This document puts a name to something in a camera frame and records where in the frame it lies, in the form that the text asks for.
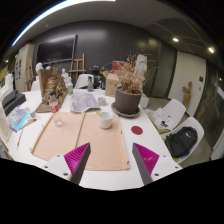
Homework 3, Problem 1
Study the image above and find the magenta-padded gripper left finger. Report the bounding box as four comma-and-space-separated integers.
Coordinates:
42, 142, 92, 186

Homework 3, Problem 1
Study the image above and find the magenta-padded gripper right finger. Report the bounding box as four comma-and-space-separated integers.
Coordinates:
131, 142, 183, 186

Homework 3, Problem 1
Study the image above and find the clear red-labelled drink bottle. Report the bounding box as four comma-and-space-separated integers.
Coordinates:
48, 91, 64, 128

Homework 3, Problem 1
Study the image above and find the beige wooden drawing board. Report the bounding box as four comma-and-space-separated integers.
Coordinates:
30, 111, 86, 162
75, 113, 131, 172

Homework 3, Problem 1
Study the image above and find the flat round red coaster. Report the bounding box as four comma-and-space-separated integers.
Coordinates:
130, 125, 144, 136

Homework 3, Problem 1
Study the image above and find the black backpack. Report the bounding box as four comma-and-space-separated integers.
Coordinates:
165, 126, 199, 159

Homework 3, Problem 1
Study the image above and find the white papers pile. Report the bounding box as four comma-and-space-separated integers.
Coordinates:
151, 107, 173, 129

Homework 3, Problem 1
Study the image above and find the grey plant saucer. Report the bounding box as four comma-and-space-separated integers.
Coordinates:
110, 101, 141, 119

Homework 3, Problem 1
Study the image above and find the white ceramic mug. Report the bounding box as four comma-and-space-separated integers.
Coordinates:
97, 110, 114, 130

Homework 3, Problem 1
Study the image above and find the folded grey newspaper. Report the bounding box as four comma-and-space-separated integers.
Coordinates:
69, 90, 102, 114

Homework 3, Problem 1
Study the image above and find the white plastic chair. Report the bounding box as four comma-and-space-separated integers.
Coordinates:
161, 98, 187, 129
73, 73, 94, 90
164, 116, 205, 164

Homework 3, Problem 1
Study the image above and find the grey pot with dried plant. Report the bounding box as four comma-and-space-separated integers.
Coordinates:
114, 54, 148, 116

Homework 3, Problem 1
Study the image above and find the small glass jar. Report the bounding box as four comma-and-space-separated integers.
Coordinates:
97, 96, 107, 107

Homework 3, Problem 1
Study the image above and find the colourful picture book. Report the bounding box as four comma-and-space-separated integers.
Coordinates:
5, 106, 33, 133

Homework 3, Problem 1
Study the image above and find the golden brown sculpture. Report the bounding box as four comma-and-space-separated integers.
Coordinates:
34, 68, 69, 114

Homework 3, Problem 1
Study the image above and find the clear spray bottle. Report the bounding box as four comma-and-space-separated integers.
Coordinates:
86, 75, 95, 93

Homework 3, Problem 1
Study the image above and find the wooden figure sculpture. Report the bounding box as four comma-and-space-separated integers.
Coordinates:
181, 81, 194, 111

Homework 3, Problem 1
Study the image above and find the brown cardboard box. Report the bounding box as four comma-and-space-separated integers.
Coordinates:
101, 69, 121, 98

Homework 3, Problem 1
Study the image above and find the white plaster figure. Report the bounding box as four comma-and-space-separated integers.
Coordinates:
60, 68, 73, 86

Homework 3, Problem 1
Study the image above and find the black box stack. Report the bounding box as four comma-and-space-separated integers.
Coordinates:
1, 89, 27, 116

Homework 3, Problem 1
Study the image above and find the wooden easel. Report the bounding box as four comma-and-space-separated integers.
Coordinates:
68, 53, 87, 81

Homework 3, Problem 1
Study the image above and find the tall white plaster statue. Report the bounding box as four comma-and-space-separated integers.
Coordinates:
134, 53, 148, 79

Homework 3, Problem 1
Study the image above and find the white plaster bust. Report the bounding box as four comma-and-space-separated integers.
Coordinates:
35, 62, 44, 74

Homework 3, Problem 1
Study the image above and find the red box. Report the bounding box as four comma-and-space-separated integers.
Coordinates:
111, 60, 126, 72

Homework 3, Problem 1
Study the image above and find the white cabinet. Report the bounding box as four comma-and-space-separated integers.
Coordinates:
14, 43, 36, 93

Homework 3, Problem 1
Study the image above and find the long ceiling light panel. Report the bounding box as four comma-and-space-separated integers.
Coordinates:
11, 0, 116, 47

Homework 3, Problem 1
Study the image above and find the black wall screen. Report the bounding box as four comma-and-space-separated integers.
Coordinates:
35, 34, 78, 65

